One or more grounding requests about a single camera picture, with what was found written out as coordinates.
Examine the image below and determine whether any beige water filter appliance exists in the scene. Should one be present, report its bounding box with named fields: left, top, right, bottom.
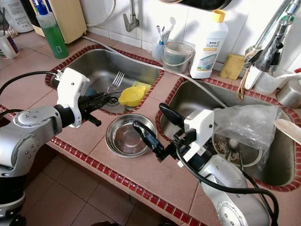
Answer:
left=24, top=0, right=87, bottom=44

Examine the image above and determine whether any white plastic jar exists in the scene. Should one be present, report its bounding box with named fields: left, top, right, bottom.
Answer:
left=0, top=0, right=34, bottom=33

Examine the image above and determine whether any teal rabbit mug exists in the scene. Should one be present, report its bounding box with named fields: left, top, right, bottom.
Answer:
left=82, top=86, right=98, bottom=98

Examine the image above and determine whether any clear plastic bucket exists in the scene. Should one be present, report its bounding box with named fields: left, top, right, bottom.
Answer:
left=162, top=41, right=195, bottom=73

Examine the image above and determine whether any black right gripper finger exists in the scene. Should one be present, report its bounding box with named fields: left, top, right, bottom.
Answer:
left=132, top=120, right=166, bottom=157
left=158, top=102, right=188, bottom=130

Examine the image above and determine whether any chrome kitchen faucet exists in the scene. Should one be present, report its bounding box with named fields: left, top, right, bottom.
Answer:
left=245, top=0, right=297, bottom=73

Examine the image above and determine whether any chrome wall tap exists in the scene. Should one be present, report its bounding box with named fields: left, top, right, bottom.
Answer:
left=123, top=0, right=141, bottom=32

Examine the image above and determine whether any steel cup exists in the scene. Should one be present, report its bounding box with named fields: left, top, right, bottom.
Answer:
left=277, top=78, right=301, bottom=110

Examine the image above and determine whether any steel dish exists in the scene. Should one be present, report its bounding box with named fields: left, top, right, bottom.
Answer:
left=212, top=134, right=264, bottom=170

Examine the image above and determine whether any thin white hose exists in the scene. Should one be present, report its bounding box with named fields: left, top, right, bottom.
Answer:
left=86, top=0, right=117, bottom=27

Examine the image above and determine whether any clear plastic bag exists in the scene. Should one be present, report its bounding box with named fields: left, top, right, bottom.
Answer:
left=212, top=104, right=280, bottom=150

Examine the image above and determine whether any white plastic tub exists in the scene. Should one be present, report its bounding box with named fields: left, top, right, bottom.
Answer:
left=247, top=66, right=287, bottom=95

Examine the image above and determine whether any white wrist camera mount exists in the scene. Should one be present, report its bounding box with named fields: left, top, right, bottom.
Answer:
left=176, top=109, right=214, bottom=168
left=56, top=67, right=90, bottom=115

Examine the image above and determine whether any steel fork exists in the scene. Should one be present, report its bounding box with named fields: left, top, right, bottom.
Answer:
left=106, top=71, right=125, bottom=95

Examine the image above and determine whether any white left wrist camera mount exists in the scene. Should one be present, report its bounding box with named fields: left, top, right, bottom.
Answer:
left=56, top=67, right=90, bottom=115

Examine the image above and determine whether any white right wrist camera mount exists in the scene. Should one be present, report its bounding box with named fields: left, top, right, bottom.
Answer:
left=176, top=109, right=214, bottom=168

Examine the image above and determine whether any green dish soap bottle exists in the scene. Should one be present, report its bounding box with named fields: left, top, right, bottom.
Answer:
left=34, top=0, right=69, bottom=59

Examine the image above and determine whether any brown string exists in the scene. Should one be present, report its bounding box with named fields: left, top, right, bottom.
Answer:
left=237, top=71, right=251, bottom=100

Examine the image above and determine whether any mustard yellow sponge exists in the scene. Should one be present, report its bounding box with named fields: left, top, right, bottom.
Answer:
left=220, top=53, right=246, bottom=81

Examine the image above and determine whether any white printed mug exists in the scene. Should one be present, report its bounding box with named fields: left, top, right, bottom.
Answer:
left=0, top=31, right=20, bottom=59

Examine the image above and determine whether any white detergent bottle yellow cap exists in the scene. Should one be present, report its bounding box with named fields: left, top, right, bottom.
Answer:
left=190, top=9, right=229, bottom=79

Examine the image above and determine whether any cream plastic spatula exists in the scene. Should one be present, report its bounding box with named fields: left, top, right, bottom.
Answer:
left=274, top=118, right=301, bottom=142

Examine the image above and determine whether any small steel sink basin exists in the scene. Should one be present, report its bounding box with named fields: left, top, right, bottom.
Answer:
left=46, top=46, right=165, bottom=116

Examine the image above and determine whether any large steel sink basin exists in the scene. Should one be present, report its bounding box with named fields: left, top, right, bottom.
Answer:
left=158, top=78, right=301, bottom=191

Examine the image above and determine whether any blue toothbrush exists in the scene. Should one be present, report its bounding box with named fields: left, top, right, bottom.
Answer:
left=156, top=25, right=165, bottom=44

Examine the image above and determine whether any yellow plastic bowl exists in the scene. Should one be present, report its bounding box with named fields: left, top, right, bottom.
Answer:
left=118, top=85, right=146, bottom=107

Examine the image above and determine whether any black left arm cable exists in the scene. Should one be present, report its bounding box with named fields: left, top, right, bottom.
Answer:
left=0, top=71, right=62, bottom=116

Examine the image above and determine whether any dark hanging pan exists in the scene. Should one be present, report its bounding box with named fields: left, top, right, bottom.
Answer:
left=158, top=0, right=233, bottom=11

